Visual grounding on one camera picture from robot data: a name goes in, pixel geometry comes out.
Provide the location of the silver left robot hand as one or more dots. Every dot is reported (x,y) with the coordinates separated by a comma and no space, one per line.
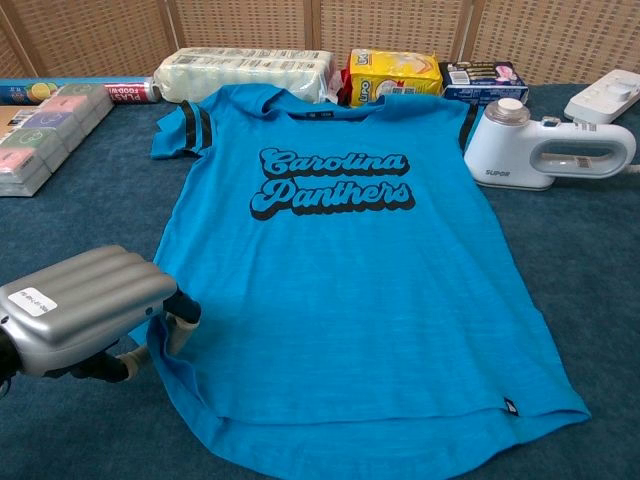
(85,305)

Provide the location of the blue Carolina Panthers T-shirt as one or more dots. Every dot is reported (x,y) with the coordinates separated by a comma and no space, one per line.
(350,300)

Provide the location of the white handheld garment steamer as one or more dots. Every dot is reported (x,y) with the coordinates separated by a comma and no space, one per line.
(492,150)

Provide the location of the dark teal table top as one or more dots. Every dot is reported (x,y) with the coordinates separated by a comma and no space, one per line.
(75,210)

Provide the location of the pastel pocket tissue pack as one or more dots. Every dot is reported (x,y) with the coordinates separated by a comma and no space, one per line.
(35,140)

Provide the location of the blue red food wrap box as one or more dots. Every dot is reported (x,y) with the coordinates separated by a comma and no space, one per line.
(25,92)

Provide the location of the wicker folding screen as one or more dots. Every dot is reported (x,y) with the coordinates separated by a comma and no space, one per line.
(100,35)

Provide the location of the white toilet paper pack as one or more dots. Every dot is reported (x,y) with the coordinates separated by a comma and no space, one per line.
(240,70)

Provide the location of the red packet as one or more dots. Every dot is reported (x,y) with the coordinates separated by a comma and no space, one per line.
(345,94)

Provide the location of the yellow wipes pack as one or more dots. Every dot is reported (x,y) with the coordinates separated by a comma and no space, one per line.
(400,75)

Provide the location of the dark blue sanitary pad pack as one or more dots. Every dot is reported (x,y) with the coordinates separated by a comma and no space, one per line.
(480,90)

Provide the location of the white power strip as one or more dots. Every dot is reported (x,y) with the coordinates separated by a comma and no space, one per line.
(595,102)

